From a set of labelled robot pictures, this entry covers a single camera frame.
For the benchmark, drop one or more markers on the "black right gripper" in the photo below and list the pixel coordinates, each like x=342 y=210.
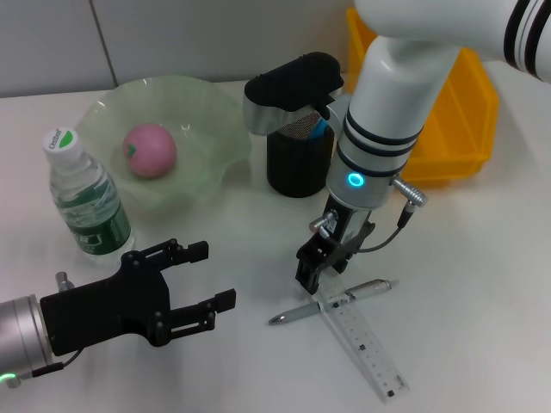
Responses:
x=344 y=236

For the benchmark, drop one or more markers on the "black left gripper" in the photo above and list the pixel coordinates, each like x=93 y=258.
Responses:
x=107 y=305

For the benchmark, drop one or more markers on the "silver white pen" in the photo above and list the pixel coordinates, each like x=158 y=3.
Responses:
x=297 y=314

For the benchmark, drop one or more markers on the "clear plastic ruler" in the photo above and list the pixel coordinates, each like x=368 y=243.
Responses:
x=370 y=344

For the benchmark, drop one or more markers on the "pink toy peach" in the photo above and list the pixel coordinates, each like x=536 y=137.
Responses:
x=150 y=150

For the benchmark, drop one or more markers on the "blue capped scissors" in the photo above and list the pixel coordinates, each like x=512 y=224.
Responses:
x=320 y=129

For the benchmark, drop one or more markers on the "clear green-label water bottle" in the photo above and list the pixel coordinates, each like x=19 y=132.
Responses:
x=86 y=206

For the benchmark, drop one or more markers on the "black mesh pen holder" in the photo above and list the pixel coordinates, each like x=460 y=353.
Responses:
x=297 y=168

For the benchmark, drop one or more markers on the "pale green wavy fruit plate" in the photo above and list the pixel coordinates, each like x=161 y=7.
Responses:
x=206 y=129

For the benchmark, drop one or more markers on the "yellow plastic bin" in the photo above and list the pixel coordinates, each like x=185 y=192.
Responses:
x=465 y=129

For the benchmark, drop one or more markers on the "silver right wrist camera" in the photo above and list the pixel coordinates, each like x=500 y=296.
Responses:
x=292 y=86

